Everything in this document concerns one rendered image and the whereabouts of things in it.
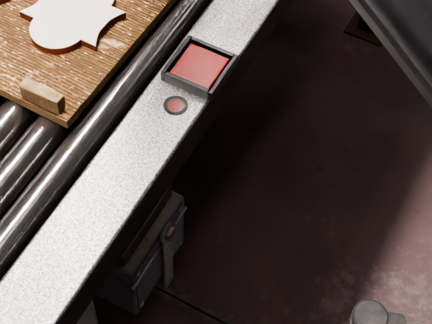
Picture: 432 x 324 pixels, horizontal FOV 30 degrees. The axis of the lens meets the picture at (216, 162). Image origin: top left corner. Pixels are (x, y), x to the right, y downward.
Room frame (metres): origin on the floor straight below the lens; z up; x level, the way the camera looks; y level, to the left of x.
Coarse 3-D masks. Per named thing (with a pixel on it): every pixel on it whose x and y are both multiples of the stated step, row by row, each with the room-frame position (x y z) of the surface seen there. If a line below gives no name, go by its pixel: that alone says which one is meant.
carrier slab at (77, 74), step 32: (32, 0) 0.80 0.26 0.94; (128, 0) 0.81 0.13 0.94; (160, 0) 0.81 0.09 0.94; (0, 32) 0.74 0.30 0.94; (128, 32) 0.75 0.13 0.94; (0, 64) 0.68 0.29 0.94; (32, 64) 0.68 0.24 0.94; (64, 64) 0.69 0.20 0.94; (96, 64) 0.69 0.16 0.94; (64, 96) 0.63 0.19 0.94
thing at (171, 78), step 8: (184, 40) 0.74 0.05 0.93; (192, 40) 0.75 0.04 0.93; (200, 40) 0.74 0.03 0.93; (184, 48) 0.73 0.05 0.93; (208, 48) 0.73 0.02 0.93; (216, 48) 0.73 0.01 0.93; (176, 56) 0.71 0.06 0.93; (224, 56) 0.72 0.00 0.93; (232, 56) 0.72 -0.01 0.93; (168, 64) 0.70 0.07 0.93; (232, 64) 0.71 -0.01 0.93; (168, 72) 0.69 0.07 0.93; (224, 72) 0.69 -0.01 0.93; (168, 80) 0.68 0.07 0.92; (176, 80) 0.68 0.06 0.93; (184, 80) 0.67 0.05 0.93; (216, 80) 0.68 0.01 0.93; (224, 80) 0.69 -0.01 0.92; (184, 88) 0.67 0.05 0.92; (192, 88) 0.67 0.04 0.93; (200, 88) 0.66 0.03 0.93; (216, 88) 0.66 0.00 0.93; (200, 96) 0.66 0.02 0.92; (208, 96) 0.66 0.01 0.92
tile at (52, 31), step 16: (48, 0) 0.79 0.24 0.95; (64, 0) 0.79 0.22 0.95; (80, 0) 0.79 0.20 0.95; (96, 0) 0.79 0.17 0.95; (112, 0) 0.80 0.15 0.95; (32, 16) 0.76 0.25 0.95; (48, 16) 0.76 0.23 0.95; (64, 16) 0.76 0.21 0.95; (80, 16) 0.76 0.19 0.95; (96, 16) 0.76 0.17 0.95; (112, 16) 0.77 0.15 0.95; (32, 32) 0.73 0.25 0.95; (48, 32) 0.73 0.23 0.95; (64, 32) 0.73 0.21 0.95; (80, 32) 0.73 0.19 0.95; (96, 32) 0.73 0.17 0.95; (48, 48) 0.70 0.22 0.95; (64, 48) 0.71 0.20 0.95; (96, 48) 0.71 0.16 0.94
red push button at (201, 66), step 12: (192, 48) 0.73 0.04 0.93; (180, 60) 0.71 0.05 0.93; (192, 60) 0.71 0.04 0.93; (204, 60) 0.71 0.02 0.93; (216, 60) 0.71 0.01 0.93; (228, 60) 0.71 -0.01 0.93; (180, 72) 0.69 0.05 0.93; (192, 72) 0.69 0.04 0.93; (204, 72) 0.69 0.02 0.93; (216, 72) 0.69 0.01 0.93; (204, 84) 0.67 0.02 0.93
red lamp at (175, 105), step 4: (172, 100) 0.65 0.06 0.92; (176, 100) 0.65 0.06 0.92; (180, 100) 0.65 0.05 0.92; (168, 104) 0.65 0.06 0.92; (172, 104) 0.65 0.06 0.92; (176, 104) 0.65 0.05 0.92; (180, 104) 0.65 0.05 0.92; (168, 108) 0.64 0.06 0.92; (172, 108) 0.64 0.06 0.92; (176, 108) 0.64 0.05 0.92; (180, 108) 0.64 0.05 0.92
